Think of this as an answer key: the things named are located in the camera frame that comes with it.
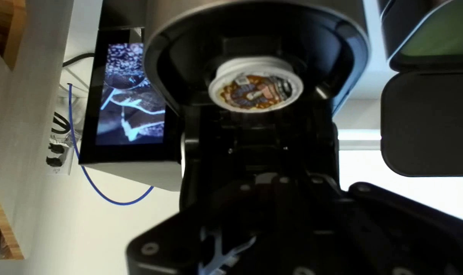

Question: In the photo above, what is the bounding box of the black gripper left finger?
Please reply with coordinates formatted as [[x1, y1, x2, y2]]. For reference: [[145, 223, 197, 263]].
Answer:
[[125, 172, 347, 275]]

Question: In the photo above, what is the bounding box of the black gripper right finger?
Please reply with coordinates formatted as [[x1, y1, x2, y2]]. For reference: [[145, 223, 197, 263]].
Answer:
[[345, 180, 463, 275]]

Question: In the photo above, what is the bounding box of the white coffee pod brown lid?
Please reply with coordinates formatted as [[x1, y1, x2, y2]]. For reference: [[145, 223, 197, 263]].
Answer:
[[206, 55, 306, 113]]

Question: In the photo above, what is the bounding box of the silver and black coffeemaker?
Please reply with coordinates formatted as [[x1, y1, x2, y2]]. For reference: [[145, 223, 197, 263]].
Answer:
[[77, 0, 373, 226]]

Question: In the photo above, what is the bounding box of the dark tinted water tank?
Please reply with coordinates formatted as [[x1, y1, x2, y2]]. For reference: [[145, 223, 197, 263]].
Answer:
[[376, 0, 463, 178]]

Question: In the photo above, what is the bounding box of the black power plug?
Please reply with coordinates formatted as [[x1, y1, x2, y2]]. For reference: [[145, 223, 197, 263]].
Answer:
[[44, 110, 75, 168]]

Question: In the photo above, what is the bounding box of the blue cable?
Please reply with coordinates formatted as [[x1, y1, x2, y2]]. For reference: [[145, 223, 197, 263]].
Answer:
[[66, 81, 156, 208]]

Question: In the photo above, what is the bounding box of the black cable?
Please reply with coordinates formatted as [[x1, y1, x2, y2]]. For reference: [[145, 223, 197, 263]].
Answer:
[[61, 52, 96, 68]]

